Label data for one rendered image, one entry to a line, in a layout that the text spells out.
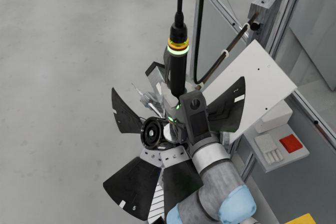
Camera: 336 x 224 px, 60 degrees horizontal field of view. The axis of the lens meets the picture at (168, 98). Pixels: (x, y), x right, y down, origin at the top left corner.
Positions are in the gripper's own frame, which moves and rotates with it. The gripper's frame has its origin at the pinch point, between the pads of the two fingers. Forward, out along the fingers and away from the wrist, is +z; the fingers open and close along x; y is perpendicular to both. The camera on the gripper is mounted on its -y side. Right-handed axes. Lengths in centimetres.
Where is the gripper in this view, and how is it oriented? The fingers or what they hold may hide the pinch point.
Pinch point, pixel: (173, 81)
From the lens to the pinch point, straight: 74.3
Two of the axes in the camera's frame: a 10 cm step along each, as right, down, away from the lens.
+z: -3.6, -7.3, 5.8
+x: 9.3, -2.8, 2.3
